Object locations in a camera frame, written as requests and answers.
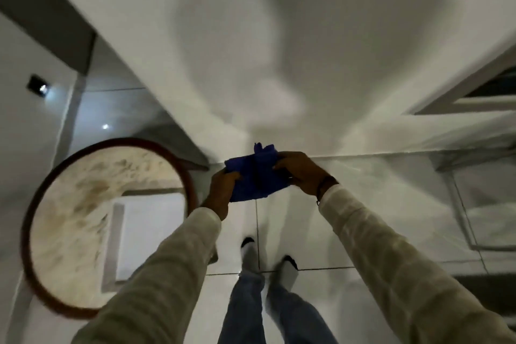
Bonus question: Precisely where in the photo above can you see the person's left foot white sock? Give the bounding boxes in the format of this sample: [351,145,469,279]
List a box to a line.
[239,237,261,274]

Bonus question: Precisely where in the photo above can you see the dark wrist bracelet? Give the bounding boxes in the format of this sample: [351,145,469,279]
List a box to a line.
[315,175,340,206]

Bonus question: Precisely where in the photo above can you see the black wall fixture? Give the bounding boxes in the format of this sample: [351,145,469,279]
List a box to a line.
[27,74,51,98]

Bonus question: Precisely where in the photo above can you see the person's left forearm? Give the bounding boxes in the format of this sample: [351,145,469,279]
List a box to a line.
[72,207,223,344]

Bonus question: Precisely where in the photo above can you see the person's leg blue jeans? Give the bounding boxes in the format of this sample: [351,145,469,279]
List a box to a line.
[266,281,338,344]
[218,270,267,344]

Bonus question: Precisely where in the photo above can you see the person's right leg blue jeans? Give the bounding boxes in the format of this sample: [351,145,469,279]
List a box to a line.
[266,281,338,344]

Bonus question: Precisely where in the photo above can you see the person's right foot white sock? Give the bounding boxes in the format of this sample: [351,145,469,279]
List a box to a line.
[277,255,299,286]

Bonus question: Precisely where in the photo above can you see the white window frame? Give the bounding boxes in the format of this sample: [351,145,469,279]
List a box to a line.
[413,45,516,116]

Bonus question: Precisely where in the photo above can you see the person's left leg blue jeans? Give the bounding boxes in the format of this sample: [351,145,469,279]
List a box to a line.
[218,270,267,344]

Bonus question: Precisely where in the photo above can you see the person's foot white sock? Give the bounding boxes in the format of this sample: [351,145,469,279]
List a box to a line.
[239,237,261,274]
[277,255,299,286]

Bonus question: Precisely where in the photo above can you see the person's right hand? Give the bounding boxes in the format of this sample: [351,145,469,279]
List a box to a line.
[273,151,338,198]

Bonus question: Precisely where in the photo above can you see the round brown-framed mirror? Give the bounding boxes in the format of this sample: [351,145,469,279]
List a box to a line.
[20,137,199,320]

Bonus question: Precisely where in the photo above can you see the person's right forearm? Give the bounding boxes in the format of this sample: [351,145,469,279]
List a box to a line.
[318,184,516,344]

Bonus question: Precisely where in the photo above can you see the person's left hand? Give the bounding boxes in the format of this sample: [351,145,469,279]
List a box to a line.
[200,168,243,221]

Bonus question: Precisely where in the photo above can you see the blue cloth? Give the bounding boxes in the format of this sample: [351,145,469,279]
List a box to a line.
[224,142,293,203]

